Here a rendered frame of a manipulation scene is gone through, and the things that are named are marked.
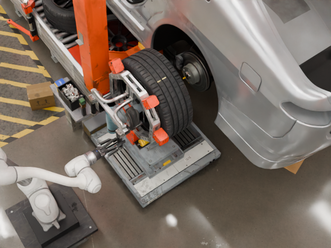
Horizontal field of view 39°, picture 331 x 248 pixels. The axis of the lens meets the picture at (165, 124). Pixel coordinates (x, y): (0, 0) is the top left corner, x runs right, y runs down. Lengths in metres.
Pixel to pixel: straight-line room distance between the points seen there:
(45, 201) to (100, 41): 1.16
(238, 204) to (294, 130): 1.35
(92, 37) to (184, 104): 0.78
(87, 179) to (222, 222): 1.37
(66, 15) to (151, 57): 1.45
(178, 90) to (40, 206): 1.20
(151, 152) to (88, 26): 1.23
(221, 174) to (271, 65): 1.65
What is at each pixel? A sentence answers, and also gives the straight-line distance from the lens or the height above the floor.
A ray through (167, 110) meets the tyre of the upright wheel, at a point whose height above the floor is 1.05.
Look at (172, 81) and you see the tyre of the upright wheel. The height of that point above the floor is 1.15.
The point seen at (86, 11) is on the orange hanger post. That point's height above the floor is 1.46.
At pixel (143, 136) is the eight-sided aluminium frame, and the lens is 3.43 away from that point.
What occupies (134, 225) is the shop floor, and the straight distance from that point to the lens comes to 3.86.
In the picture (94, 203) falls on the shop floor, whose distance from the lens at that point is 3.95.
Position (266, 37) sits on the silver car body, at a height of 1.71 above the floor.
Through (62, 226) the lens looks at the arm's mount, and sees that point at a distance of 3.49.
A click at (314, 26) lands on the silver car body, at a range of 4.00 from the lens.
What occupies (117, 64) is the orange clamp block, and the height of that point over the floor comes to 1.10.
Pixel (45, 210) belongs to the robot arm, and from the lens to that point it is 3.30.
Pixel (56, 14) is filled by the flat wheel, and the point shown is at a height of 0.49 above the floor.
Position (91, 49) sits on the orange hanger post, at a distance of 3.39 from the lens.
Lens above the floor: 3.62
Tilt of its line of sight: 57 degrees down
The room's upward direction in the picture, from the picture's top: 6 degrees clockwise
